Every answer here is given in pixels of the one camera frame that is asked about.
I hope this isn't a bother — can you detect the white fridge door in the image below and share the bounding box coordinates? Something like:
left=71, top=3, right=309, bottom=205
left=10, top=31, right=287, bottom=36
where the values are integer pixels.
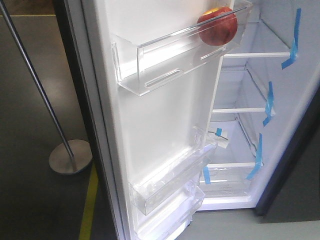
left=53, top=0, right=237, bottom=240

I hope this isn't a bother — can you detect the red yellow apple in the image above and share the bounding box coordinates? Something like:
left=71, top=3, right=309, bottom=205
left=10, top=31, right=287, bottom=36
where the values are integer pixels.
left=197, top=6, right=238, bottom=46

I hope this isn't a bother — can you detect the grey side-by-side fridge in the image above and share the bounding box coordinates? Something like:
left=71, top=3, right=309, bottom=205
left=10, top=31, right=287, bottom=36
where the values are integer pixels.
left=200, top=0, right=320, bottom=223

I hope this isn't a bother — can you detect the clear upper door bin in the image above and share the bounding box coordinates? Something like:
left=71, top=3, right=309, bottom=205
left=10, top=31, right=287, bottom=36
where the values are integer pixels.
left=112, top=0, right=253, bottom=97

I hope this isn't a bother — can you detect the clear door bin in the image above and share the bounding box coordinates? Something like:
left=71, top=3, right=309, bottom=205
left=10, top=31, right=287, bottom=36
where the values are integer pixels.
left=129, top=126, right=217, bottom=215
left=112, top=0, right=253, bottom=97

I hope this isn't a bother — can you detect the white paper packet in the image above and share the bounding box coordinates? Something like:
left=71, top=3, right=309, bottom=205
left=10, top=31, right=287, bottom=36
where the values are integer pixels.
left=206, top=127, right=229, bottom=149

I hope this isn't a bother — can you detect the clear lower door bin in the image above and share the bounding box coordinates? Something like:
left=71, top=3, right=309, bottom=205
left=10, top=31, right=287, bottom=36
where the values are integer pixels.
left=129, top=126, right=217, bottom=215

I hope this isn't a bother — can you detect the silver sign stand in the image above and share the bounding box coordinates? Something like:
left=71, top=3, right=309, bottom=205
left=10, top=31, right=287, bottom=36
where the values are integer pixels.
left=0, top=0, right=93, bottom=175

